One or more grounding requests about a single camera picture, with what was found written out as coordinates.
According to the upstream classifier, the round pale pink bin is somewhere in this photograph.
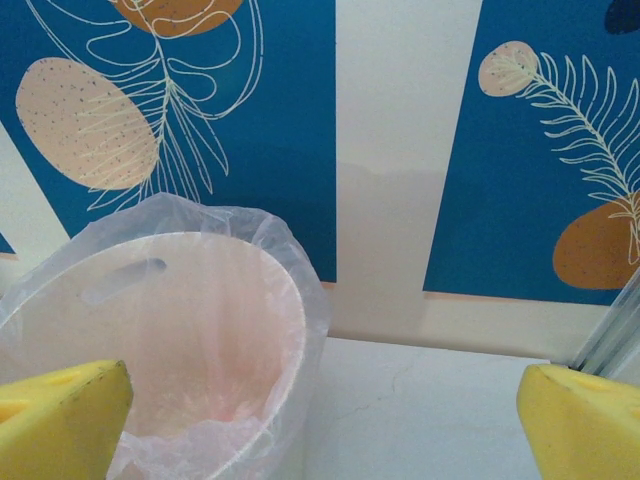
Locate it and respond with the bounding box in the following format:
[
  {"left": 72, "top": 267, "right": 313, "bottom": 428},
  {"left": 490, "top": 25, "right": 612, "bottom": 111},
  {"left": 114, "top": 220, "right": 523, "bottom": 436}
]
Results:
[{"left": 0, "top": 232, "right": 314, "bottom": 480}]

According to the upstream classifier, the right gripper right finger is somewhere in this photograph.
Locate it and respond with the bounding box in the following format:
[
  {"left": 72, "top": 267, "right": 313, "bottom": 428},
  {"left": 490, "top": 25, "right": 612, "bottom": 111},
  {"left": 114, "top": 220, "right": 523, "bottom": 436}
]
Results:
[{"left": 516, "top": 363, "right": 640, "bottom": 480}]

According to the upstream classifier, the aluminium frame post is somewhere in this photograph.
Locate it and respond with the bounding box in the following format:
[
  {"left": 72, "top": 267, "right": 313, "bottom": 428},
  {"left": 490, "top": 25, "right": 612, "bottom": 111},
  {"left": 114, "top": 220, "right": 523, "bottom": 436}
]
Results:
[{"left": 564, "top": 269, "right": 640, "bottom": 377}]

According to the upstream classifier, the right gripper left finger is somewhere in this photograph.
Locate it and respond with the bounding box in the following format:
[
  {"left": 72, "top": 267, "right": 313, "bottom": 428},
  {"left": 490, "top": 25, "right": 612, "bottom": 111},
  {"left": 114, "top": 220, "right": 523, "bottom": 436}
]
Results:
[{"left": 0, "top": 358, "right": 135, "bottom": 480}]

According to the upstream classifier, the white plastic trash bin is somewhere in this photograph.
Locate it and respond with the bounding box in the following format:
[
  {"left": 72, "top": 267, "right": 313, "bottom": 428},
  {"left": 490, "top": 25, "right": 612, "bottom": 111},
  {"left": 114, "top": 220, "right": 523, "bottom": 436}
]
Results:
[{"left": 0, "top": 192, "right": 331, "bottom": 480}]

